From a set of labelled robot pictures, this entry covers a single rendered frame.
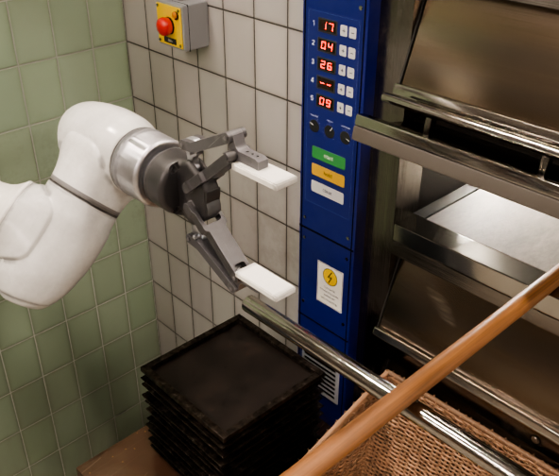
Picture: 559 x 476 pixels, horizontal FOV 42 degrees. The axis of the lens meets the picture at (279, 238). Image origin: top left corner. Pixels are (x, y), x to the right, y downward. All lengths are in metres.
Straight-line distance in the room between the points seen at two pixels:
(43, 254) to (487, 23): 0.75
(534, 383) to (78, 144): 0.88
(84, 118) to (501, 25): 0.64
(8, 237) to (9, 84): 0.93
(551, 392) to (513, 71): 0.56
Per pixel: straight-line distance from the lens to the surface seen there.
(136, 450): 1.80
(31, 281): 0.97
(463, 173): 1.11
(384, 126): 1.18
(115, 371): 2.41
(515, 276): 1.32
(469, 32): 1.24
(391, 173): 1.39
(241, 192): 1.76
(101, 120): 0.97
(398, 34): 1.31
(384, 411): 0.98
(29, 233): 0.96
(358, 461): 1.67
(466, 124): 1.14
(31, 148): 1.93
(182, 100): 1.84
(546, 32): 1.18
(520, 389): 1.41
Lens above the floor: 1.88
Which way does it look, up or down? 31 degrees down
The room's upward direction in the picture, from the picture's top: straight up
